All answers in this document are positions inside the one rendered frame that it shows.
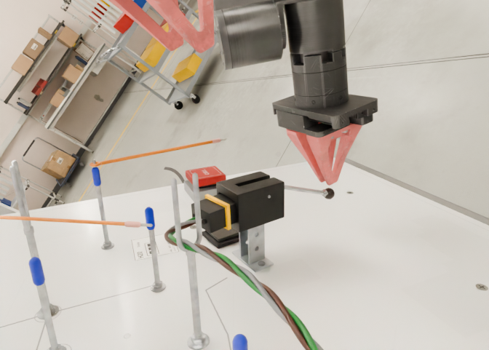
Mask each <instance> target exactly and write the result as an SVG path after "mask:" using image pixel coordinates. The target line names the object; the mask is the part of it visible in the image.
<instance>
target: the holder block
mask: <svg viewBox="0 0 489 350"><path fill-rule="evenodd" d="M216 187H217V194H223V195H224V196H227V197H228V198H229V199H231V200H233V201H234V202H236V223H233V224H231V227H232V228H234V229H235V230H237V231H238V232H243V231H246V230H248V229H251V228H255V227H257V226H261V225H263V224H266V223H269V222H272V221H274V220H278V219H280V218H283V217H284V216H285V182H284V181H282V180H279V179H277V178H270V175H268V174H266V173H264V172H261V171H259V172H254V173H251V174H248V175H243V176H239V177H236V178H231V179H228V180H223V181H220V182H217V183H216ZM268 195H270V196H271V198H268Z"/></svg>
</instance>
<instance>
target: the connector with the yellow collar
mask: <svg viewBox="0 0 489 350"><path fill-rule="evenodd" d="M214 197H215V198H217V199H219V200H221V201H223V202H225V203H227V204H230V214H231V224H233V223H236V202H234V201H233V200H231V199H229V198H228V197H227V196H224V195H223V194H217V195H214ZM200 210H201V219H202V228H203V229H204V230H206V231H208V232H210V233H212V232H215V231H217V230H220V229H222V228H225V227H226V213H225V207H222V206H220V205H219V204H216V203H214V202H212V201H210V200H209V199H203V200H201V201H200ZM191 211H192V218H193V217H195V207H194V203H193V204H191Z"/></svg>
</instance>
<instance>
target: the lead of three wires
mask: <svg viewBox="0 0 489 350"><path fill-rule="evenodd" d="M195 223H196V217H193V218H190V219H188V220H187V221H185V222H182V223H180V225H181V230H183V229H185V228H188V227H190V226H192V225H194V224H195ZM174 233H175V226H172V227H171V228H169V229H168V230H167V231H166V232H165V234H164V238H165V240H166V241H167V242H168V243H169V244H172V245H174V246H176V247H177V246H178V245H177V240H176V238H175V237H174V236H173V234H174ZM182 242H183V245H184V247H185V249H187V250H190V251H191V249H192V248H191V246H190V245H191V244H192V242H190V241H188V240H187V239H182Z"/></svg>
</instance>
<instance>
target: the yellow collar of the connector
mask: <svg viewBox="0 0 489 350"><path fill-rule="evenodd" d="M205 199H209V200H210V201H212V202H214V203H216V204H219V205H220V206H222V207H225V213H226V227H225V229H227V230H230V229H231V214H230V204H227V203H225V202H223V201H221V200H219V199H217V198H215V197H214V196H210V195H209V194H206V195H205Z"/></svg>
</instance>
